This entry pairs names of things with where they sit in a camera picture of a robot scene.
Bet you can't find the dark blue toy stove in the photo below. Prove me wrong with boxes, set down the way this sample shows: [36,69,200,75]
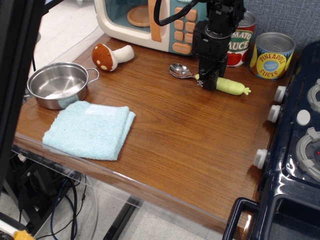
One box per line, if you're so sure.
[223,41,320,240]

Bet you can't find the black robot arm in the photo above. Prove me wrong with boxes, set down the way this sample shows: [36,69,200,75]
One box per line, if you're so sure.
[192,0,246,91]

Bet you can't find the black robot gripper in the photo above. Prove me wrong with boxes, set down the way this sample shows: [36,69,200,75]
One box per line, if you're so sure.
[192,20,231,91]

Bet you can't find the black table leg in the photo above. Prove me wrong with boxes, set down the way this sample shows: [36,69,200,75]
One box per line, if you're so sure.
[103,203,136,240]

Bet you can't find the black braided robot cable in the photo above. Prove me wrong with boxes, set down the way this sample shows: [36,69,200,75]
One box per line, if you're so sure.
[153,0,201,27]

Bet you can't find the light blue folded cloth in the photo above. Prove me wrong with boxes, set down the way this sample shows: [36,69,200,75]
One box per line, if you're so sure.
[42,101,136,161]

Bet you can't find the tomato sauce can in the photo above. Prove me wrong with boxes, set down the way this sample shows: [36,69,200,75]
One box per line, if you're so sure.
[227,11,257,67]

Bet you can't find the spoon with green carrot handle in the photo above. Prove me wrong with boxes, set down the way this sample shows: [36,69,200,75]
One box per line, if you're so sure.
[169,63,251,96]

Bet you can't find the pineapple slices can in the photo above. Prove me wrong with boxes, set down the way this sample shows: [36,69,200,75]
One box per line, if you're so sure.
[249,32,296,80]

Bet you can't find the small stainless steel pot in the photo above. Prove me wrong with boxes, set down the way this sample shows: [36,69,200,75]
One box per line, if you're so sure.
[26,62,100,110]

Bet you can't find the black side desk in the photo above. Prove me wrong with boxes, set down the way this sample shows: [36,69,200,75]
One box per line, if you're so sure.
[0,0,60,183]

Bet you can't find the teal toy microwave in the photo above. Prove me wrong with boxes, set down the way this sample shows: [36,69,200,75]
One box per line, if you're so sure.
[94,0,207,56]

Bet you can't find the black floor cable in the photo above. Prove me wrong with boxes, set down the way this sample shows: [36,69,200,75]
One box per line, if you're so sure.
[34,174,88,240]

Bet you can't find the plush brown mushroom toy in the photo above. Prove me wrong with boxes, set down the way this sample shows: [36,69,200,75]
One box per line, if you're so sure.
[91,43,135,72]

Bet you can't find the yellow object at floor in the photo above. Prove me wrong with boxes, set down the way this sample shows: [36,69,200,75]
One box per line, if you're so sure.
[12,230,35,240]

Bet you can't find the blue floor cable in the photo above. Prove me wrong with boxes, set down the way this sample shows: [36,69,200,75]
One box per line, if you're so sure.
[49,178,78,240]

